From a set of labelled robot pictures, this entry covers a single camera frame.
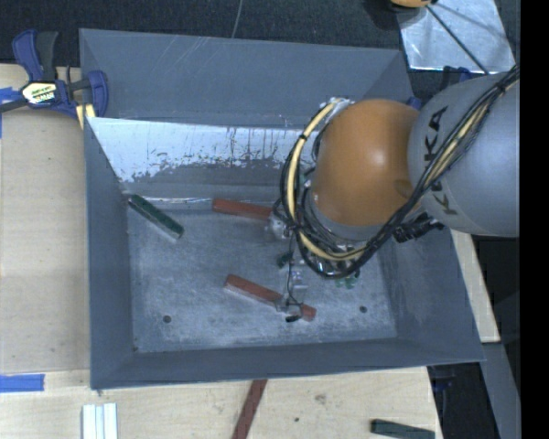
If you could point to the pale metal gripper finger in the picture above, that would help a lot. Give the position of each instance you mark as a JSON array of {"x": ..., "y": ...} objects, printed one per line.
[
  {"x": 289, "y": 306},
  {"x": 298, "y": 288}
]

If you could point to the grey metal bin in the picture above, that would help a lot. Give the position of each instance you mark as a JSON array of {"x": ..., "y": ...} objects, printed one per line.
[{"x": 201, "y": 300}]

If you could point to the dark green flat block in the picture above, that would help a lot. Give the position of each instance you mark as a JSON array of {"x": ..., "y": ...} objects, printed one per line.
[
  {"x": 158, "y": 217},
  {"x": 400, "y": 429}
]

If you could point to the pale wood board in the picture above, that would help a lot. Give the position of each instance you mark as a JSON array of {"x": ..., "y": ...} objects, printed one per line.
[{"x": 41, "y": 245}]

